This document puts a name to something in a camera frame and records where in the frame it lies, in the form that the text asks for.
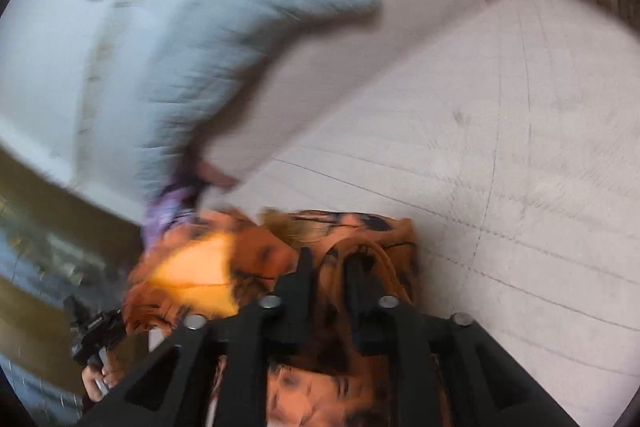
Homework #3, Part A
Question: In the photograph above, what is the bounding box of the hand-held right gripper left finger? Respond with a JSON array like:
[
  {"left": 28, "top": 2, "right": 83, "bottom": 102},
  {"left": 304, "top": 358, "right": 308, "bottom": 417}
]
[{"left": 75, "top": 248, "right": 316, "bottom": 427}]

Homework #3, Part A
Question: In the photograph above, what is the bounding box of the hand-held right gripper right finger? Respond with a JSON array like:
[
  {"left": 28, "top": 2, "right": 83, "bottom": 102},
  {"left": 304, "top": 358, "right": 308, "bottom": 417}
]
[{"left": 344, "top": 256, "right": 581, "bottom": 427}]

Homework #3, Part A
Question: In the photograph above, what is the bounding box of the orange black floral garment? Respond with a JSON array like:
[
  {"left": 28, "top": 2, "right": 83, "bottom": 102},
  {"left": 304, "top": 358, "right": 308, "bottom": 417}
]
[{"left": 122, "top": 209, "right": 453, "bottom": 427}]

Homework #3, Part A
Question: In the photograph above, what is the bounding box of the person's left hand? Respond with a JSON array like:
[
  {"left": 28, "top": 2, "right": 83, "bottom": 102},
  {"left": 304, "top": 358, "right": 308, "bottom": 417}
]
[{"left": 80, "top": 349, "right": 126, "bottom": 404}]

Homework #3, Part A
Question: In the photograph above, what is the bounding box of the purple patterned cloth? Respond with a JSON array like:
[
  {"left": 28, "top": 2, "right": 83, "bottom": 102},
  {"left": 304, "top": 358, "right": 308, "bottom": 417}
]
[{"left": 140, "top": 186, "right": 202, "bottom": 249}]

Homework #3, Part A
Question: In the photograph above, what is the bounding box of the wooden stained glass door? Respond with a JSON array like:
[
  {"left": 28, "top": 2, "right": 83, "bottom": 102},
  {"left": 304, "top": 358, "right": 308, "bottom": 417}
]
[{"left": 0, "top": 142, "right": 146, "bottom": 427}]

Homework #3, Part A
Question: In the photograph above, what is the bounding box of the white quilted bed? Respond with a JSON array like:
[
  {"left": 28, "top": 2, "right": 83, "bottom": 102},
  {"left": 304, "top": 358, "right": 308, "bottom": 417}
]
[{"left": 235, "top": 0, "right": 640, "bottom": 427}]

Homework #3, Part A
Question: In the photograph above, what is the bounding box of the light blue quilted blanket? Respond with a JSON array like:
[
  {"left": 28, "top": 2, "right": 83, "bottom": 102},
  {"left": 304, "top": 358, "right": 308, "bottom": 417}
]
[{"left": 75, "top": 0, "right": 383, "bottom": 208}]

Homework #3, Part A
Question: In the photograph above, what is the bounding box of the beige padded headboard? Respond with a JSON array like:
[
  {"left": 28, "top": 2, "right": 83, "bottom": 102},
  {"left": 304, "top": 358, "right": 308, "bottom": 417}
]
[{"left": 200, "top": 0, "right": 517, "bottom": 188}]

